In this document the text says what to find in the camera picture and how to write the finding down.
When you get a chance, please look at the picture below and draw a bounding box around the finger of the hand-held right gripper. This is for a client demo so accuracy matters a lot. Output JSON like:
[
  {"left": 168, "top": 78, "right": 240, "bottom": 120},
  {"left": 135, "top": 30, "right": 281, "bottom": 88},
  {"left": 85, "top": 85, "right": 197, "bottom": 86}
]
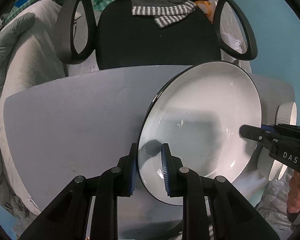
[
  {"left": 240, "top": 124, "right": 273, "bottom": 147},
  {"left": 262, "top": 123, "right": 282, "bottom": 133}
]

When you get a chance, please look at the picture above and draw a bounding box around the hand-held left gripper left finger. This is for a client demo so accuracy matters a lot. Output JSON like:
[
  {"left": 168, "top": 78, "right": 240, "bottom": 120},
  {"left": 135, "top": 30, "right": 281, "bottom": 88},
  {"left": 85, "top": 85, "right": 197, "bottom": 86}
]
[{"left": 20, "top": 142, "right": 138, "bottom": 240}]

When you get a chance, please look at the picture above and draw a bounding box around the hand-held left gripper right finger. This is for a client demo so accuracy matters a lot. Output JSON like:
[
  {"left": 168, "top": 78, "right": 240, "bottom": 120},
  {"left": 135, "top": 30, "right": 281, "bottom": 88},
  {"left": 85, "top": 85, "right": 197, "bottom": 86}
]
[{"left": 161, "top": 142, "right": 280, "bottom": 240}]

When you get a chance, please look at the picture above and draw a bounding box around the white plate with black rim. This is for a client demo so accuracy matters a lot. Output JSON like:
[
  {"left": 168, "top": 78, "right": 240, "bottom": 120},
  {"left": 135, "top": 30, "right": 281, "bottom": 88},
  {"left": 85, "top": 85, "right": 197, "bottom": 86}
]
[{"left": 137, "top": 61, "right": 262, "bottom": 207}]

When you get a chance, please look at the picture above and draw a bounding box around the person's right hand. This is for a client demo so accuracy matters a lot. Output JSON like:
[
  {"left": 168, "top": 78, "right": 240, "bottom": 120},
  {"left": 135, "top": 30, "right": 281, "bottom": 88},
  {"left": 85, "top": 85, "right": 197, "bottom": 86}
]
[{"left": 286, "top": 171, "right": 300, "bottom": 214}]

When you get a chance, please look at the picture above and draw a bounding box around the silver plastic sheet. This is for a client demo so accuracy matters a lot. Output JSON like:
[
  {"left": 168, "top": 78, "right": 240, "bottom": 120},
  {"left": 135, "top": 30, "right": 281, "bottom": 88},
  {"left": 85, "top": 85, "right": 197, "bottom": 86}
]
[{"left": 255, "top": 177, "right": 294, "bottom": 240}]

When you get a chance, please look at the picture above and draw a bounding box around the knotted white plastic bag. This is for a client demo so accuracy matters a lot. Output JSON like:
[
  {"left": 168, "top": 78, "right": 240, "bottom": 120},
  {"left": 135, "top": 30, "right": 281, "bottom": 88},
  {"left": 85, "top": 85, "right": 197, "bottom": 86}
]
[{"left": 221, "top": 29, "right": 248, "bottom": 55}]

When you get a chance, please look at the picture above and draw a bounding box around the black office chair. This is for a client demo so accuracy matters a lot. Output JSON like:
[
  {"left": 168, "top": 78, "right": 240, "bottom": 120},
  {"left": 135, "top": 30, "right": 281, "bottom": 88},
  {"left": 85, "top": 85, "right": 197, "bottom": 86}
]
[{"left": 54, "top": 0, "right": 258, "bottom": 70}]

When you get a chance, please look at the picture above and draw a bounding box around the orange yellow bag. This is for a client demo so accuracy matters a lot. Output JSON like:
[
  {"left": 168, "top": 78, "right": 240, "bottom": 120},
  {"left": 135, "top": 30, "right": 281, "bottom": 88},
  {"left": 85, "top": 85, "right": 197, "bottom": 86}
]
[{"left": 195, "top": 0, "right": 213, "bottom": 18}]

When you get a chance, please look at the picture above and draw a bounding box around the bed with grey sheet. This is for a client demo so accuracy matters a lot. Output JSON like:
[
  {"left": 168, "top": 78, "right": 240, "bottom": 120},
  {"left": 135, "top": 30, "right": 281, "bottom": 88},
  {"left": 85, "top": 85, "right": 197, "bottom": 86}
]
[{"left": 0, "top": 0, "right": 98, "bottom": 218}]

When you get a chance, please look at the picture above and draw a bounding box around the grey duvet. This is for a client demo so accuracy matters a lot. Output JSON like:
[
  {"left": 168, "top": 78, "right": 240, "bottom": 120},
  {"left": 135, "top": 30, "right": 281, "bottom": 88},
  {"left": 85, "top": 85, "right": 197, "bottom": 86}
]
[{"left": 0, "top": 12, "right": 37, "bottom": 110}]

